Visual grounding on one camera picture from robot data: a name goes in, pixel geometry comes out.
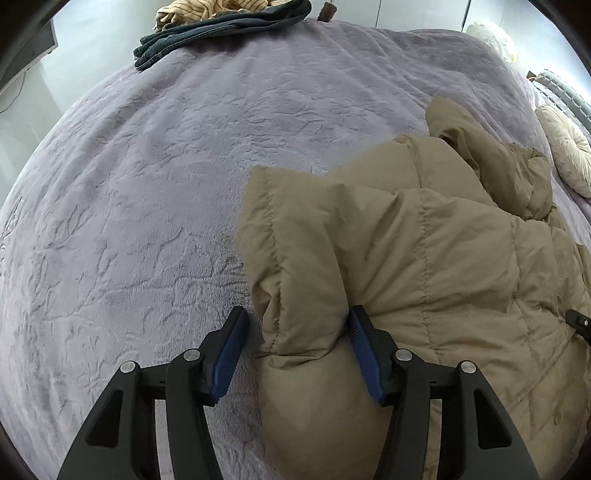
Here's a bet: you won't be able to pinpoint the dark monitor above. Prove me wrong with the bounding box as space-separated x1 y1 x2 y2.
0 18 58 90

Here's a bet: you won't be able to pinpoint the beige striped garment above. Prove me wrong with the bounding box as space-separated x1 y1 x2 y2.
154 0 282 33

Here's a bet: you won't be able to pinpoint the purple embossed blanket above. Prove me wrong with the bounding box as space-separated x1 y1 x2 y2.
0 18 591 480

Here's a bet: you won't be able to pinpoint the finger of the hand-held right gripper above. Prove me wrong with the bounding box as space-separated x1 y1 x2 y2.
565 309 591 344

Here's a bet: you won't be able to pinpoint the dark denim jeans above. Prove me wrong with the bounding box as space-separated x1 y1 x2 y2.
133 0 313 71

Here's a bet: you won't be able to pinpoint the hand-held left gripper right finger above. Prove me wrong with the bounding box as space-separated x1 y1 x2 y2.
347 305 541 480

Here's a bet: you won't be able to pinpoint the thin dark cable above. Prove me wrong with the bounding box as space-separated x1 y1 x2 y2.
0 73 27 114

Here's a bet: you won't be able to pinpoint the grey quilted headboard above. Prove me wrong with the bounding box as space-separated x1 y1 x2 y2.
529 69 591 134

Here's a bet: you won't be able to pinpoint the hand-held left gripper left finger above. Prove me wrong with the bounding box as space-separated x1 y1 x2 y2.
56 306 252 480

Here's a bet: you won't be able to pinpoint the khaki puffer jacket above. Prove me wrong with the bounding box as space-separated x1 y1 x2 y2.
235 96 591 480

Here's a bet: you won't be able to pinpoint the round beige cushion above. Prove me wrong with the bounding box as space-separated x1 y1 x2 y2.
536 104 591 199

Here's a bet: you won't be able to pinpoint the white plush pillow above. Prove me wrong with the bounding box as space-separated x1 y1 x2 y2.
465 21 518 64

